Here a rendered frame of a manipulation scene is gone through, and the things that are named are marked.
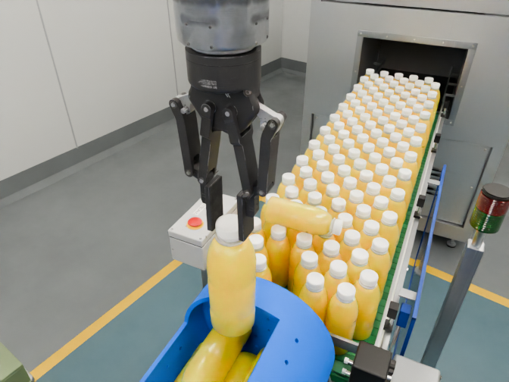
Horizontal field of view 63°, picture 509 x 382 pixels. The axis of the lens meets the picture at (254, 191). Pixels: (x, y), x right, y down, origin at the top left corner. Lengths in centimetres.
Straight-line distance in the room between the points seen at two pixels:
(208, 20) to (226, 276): 32
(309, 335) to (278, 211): 40
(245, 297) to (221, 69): 32
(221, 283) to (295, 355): 19
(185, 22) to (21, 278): 248
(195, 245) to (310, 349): 44
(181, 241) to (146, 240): 171
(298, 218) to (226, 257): 50
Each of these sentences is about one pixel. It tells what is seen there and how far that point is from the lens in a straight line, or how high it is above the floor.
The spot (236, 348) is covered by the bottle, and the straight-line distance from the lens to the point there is 80.
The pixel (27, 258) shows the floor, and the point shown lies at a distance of 290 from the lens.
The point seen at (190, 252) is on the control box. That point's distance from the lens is 107.
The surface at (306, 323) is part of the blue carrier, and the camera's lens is 73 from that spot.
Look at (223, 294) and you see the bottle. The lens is 58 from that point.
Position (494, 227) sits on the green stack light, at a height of 118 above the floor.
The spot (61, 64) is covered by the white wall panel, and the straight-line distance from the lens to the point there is 347.
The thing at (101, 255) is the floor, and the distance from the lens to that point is 275.
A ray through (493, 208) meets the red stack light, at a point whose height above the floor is 123.
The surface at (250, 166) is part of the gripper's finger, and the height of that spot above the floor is 153.
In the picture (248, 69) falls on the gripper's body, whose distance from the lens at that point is 41.
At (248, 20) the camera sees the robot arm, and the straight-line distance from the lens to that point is 39.
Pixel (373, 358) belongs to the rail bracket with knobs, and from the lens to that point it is 96.
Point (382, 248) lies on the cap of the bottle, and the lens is 106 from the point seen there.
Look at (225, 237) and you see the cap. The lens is 53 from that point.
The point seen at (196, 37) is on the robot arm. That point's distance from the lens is 40.
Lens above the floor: 177
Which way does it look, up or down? 35 degrees down
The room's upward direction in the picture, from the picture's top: straight up
